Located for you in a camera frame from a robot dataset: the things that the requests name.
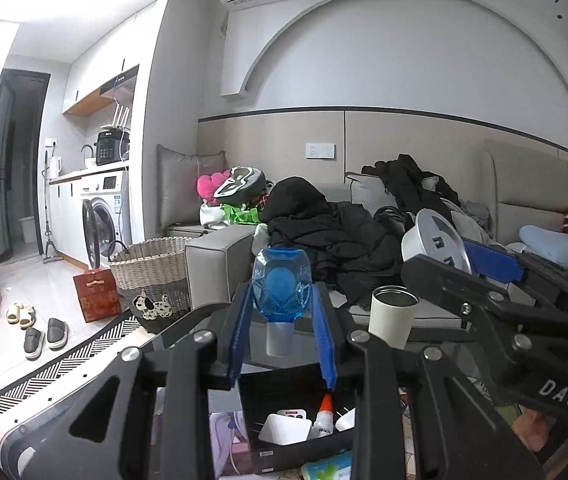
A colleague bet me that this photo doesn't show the white round lid container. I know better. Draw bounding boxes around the white round lid container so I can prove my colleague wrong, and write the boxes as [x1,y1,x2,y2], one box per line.
[401,208,473,277]

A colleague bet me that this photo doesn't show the black kitchen appliance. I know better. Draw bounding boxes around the black kitchen appliance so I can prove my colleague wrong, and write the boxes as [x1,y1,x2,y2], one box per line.
[96,129,130,166]

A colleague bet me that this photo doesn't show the teal tissue packet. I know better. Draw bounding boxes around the teal tissue packet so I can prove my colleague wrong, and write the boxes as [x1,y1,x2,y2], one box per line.
[300,452,355,480]

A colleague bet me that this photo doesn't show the mop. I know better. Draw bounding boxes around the mop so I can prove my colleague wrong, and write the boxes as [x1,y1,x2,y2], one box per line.
[41,149,63,264]

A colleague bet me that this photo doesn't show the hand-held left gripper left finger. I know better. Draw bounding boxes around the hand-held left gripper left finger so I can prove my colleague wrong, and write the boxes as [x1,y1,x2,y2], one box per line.
[1,282,255,480]

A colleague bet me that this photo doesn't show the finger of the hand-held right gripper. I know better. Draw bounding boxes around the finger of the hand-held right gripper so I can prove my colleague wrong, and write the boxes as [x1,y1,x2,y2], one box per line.
[462,237,568,311]
[402,254,568,357]

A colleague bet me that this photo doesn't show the wicker laundry basket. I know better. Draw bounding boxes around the wicker laundry basket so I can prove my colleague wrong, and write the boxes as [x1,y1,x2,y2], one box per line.
[108,237,201,334]

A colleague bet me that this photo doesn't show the black framed glass door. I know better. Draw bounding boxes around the black framed glass door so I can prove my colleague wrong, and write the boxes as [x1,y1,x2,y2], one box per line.
[0,68,51,267]

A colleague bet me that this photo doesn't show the white router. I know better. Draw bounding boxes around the white router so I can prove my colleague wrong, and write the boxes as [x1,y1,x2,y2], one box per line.
[108,105,131,131]

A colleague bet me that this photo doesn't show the black coat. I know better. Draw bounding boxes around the black coat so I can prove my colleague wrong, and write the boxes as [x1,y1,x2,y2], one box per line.
[361,153,463,217]

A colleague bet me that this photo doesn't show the large grey cushion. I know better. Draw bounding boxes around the large grey cushion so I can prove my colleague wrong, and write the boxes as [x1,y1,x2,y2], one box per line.
[156,143,228,229]

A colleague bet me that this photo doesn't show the black and white striped rug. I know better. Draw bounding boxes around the black and white striped rug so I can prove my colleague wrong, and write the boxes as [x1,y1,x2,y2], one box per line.
[0,317,165,430]

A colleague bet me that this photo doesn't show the range hood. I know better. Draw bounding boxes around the range hood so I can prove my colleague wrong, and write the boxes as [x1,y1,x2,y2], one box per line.
[98,65,140,101]

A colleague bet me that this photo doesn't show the small grey cushion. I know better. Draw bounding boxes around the small grey cushion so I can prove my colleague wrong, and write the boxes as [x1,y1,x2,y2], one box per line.
[343,171,391,209]

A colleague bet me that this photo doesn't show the black storage box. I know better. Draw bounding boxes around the black storage box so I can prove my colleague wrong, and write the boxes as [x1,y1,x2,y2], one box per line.
[238,364,361,477]

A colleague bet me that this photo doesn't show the grey cloth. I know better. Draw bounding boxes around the grey cloth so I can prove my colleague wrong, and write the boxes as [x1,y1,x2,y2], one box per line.
[442,199,490,242]

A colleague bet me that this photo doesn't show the light blue pillow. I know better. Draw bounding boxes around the light blue pillow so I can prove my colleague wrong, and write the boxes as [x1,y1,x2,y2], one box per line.
[519,224,568,272]

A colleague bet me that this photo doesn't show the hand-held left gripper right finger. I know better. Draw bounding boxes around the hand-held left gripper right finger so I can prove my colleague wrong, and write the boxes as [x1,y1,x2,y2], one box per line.
[310,284,544,480]

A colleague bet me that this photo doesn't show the beige sofa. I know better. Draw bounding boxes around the beige sofa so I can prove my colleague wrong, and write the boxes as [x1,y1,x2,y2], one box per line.
[156,139,568,342]

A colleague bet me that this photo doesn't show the green bag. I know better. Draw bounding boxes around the green bag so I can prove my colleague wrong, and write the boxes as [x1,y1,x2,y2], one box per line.
[219,202,265,225]

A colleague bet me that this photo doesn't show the red gift box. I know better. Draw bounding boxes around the red gift box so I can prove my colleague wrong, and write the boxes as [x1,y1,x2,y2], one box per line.
[73,268,123,324]

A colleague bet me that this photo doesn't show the black and white helmet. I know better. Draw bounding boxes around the black and white helmet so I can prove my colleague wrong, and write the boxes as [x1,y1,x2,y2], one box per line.
[212,165,268,206]

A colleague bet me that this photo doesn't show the white power adapter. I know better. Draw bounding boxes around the white power adapter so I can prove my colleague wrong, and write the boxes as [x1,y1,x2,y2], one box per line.
[335,406,358,434]

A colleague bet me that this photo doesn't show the white tumbler cup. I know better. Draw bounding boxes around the white tumbler cup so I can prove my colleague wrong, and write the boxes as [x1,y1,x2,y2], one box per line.
[368,285,420,352]

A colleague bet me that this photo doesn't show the black down jacket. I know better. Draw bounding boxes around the black down jacket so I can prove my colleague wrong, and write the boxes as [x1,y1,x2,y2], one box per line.
[261,176,415,312]

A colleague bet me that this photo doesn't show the small white glue bottle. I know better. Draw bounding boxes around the small white glue bottle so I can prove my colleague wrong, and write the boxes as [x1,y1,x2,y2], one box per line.
[312,393,337,442]

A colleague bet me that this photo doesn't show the white base cabinet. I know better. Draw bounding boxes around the white base cabinet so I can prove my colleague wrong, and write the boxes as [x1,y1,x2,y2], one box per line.
[48,179,85,261]

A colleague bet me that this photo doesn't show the white washing machine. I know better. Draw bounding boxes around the white washing machine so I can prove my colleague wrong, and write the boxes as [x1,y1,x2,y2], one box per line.
[79,169,133,274]

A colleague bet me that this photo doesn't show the black handbag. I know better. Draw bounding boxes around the black handbag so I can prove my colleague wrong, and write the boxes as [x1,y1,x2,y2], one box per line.
[373,205,415,236]

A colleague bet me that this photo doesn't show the white wall cabinets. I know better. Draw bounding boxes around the white wall cabinets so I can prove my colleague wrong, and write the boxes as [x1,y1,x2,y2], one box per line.
[61,0,161,116]

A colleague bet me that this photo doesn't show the blue clear plastic bottle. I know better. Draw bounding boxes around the blue clear plastic bottle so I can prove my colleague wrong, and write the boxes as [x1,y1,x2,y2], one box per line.
[253,247,313,357]

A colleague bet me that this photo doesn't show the grey slipper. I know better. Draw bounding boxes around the grey slipper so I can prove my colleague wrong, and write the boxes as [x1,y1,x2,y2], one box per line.
[46,317,70,352]
[23,327,46,361]

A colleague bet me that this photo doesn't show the pink plush toy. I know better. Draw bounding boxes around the pink plush toy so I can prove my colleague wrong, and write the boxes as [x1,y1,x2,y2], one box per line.
[196,172,230,201]

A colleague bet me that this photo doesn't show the white waste bin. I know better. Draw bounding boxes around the white waste bin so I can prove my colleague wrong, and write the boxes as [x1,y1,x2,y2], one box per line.
[17,215,36,244]

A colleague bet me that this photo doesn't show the white square charger box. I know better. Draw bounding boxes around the white square charger box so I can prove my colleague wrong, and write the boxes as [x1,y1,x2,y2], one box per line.
[258,409,313,446]

